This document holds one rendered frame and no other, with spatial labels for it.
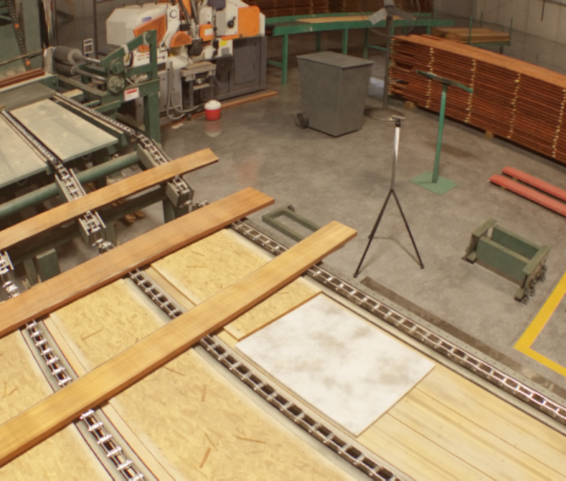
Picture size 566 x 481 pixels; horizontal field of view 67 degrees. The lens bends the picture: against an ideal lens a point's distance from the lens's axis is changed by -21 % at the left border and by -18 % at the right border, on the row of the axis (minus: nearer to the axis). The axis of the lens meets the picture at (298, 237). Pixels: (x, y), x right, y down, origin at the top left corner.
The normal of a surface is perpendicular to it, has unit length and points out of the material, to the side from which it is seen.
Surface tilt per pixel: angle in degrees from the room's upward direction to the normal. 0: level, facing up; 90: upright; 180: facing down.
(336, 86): 94
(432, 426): 0
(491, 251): 90
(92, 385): 0
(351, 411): 0
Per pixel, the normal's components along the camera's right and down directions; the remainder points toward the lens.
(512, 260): -0.71, 0.36
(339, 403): 0.03, -0.85
